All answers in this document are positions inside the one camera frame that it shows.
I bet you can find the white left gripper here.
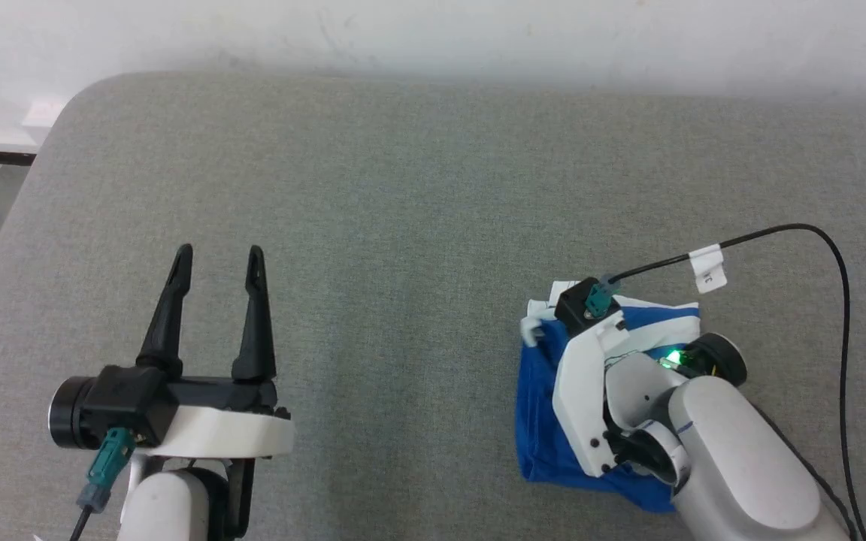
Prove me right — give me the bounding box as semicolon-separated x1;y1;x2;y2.
136;243;296;460

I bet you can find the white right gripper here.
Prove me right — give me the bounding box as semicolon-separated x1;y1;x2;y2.
553;311;628;479

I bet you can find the blue and white garment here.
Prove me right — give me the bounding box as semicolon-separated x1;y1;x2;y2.
515;281;704;514

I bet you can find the grey-green fabric sofa cushion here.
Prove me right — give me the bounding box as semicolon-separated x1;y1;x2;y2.
0;71;866;541

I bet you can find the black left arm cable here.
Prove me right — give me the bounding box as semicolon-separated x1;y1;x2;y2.
68;427;138;541

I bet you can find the white paper cable label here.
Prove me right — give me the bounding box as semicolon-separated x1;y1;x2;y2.
689;243;728;293

